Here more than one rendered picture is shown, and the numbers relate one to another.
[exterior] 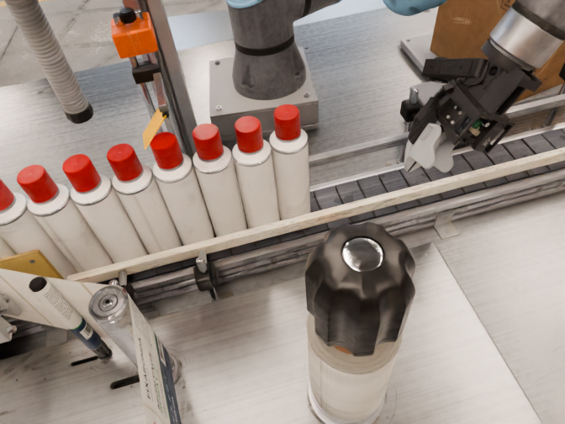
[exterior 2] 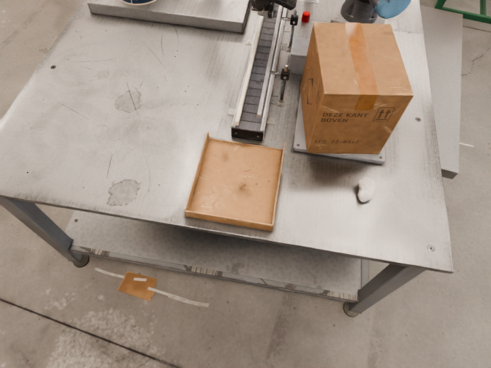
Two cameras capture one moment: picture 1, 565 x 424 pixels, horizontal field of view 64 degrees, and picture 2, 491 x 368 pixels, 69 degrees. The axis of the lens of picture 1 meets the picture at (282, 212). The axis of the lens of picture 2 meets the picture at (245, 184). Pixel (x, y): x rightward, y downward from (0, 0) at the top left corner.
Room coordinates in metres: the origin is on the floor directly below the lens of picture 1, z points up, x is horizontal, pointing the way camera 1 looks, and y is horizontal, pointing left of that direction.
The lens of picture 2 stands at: (0.81, -1.46, 1.80)
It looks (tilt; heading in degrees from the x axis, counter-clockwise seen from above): 59 degrees down; 108
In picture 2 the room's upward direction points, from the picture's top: 3 degrees clockwise
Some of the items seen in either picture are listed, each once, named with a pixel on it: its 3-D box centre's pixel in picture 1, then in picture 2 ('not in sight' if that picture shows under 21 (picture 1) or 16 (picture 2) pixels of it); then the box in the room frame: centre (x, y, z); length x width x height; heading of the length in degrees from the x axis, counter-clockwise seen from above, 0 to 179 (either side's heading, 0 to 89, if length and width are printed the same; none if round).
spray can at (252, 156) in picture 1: (256, 180); not in sight; (0.44, 0.03, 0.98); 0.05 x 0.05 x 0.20
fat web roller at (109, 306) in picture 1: (138, 341); not in sight; (0.22, 0.18, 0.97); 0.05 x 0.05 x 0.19
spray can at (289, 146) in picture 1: (291, 169); not in sight; (0.45, -0.02, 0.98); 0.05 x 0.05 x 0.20
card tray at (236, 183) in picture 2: not in sight; (237, 178); (0.61, -0.91, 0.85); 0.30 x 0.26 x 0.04; 100
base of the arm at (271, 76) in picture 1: (266, 56); (362, 3); (0.81, 0.00, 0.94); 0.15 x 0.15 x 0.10
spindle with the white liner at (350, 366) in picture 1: (351, 341); not in sight; (0.17, -0.05, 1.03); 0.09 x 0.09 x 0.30
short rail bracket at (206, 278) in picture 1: (208, 282); not in sight; (0.34, 0.11, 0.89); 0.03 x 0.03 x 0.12; 10
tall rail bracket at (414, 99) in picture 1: (414, 137); (287, 29); (0.56, -0.24, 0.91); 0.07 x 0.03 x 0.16; 10
